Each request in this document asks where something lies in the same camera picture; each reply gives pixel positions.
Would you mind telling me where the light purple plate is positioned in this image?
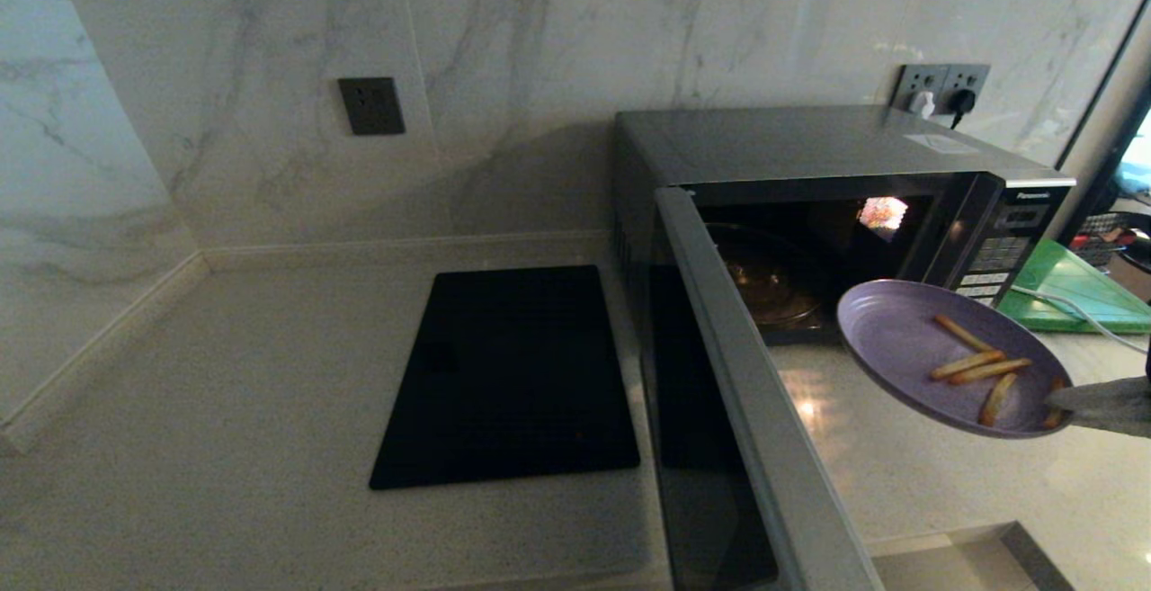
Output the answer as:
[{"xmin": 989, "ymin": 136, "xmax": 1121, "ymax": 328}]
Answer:
[{"xmin": 836, "ymin": 279, "xmax": 1075, "ymax": 440}]

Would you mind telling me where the black glass microwave door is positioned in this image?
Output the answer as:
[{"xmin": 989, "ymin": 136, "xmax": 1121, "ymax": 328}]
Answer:
[{"xmin": 652, "ymin": 186, "xmax": 887, "ymax": 591}]

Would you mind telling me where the silver Panasonic microwave oven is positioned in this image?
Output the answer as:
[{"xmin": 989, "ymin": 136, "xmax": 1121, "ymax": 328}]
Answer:
[{"xmin": 611, "ymin": 108, "xmax": 1076, "ymax": 347}]

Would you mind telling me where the green cutting board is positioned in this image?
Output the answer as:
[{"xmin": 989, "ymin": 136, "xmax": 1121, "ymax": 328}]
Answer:
[{"xmin": 998, "ymin": 238, "xmax": 1151, "ymax": 336}]

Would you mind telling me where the black glass induction cooktop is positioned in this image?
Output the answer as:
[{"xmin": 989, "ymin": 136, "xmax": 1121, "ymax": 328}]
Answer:
[{"xmin": 369, "ymin": 265, "xmax": 641, "ymax": 491}]

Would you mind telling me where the white power cable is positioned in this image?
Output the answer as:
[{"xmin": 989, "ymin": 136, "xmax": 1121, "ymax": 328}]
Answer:
[{"xmin": 1009, "ymin": 283, "xmax": 1151, "ymax": 358}]

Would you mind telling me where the black wire basket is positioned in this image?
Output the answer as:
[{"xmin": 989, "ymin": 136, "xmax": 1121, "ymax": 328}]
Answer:
[{"xmin": 1068, "ymin": 211, "xmax": 1151, "ymax": 270}]

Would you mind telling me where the grey double wall socket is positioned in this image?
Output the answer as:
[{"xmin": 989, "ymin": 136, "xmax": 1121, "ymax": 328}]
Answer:
[{"xmin": 890, "ymin": 64, "xmax": 991, "ymax": 121}]

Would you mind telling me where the dark grey single wall socket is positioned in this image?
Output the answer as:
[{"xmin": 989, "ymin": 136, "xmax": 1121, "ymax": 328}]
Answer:
[{"xmin": 338, "ymin": 77, "xmax": 406, "ymax": 136}]

